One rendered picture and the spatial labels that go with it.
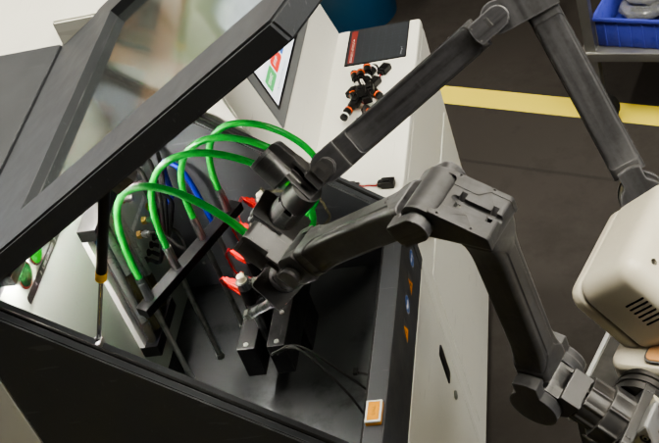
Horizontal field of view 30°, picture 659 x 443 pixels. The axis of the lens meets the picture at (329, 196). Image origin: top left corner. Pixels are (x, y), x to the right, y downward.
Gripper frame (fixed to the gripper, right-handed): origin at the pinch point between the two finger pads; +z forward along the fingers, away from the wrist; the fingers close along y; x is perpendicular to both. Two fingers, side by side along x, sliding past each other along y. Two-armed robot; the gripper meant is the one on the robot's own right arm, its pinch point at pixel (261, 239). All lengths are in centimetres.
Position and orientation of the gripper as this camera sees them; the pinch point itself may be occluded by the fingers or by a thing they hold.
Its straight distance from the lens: 228.6
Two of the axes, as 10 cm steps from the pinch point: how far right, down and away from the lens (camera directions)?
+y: -8.2, -5.7, -1.2
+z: -4.5, 4.9, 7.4
